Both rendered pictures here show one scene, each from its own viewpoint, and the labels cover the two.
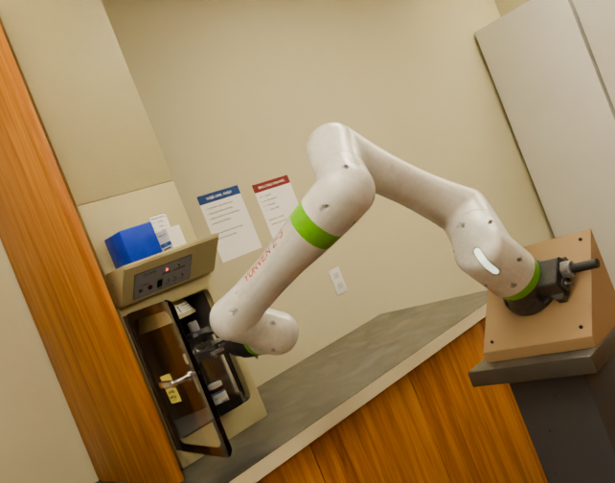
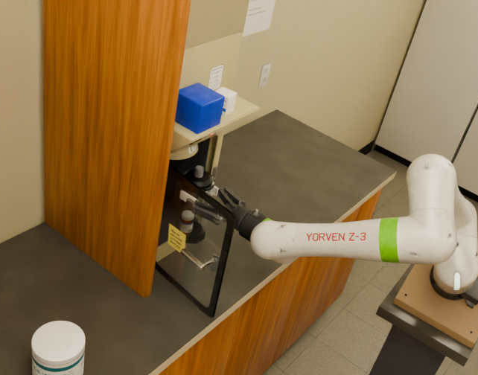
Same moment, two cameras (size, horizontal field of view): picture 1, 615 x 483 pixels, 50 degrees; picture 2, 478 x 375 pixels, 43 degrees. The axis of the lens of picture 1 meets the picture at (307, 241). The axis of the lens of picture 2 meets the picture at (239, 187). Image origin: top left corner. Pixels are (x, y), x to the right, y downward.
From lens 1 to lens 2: 1.22 m
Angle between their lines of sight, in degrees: 37
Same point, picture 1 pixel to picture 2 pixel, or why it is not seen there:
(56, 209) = (162, 71)
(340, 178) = (442, 247)
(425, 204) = not seen: hidden behind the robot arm
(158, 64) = not seen: outside the picture
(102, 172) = (199, 19)
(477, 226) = (467, 254)
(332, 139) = (445, 190)
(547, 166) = (442, 9)
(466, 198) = (469, 222)
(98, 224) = not seen: hidden behind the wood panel
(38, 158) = (173, 19)
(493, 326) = (412, 284)
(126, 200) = (204, 50)
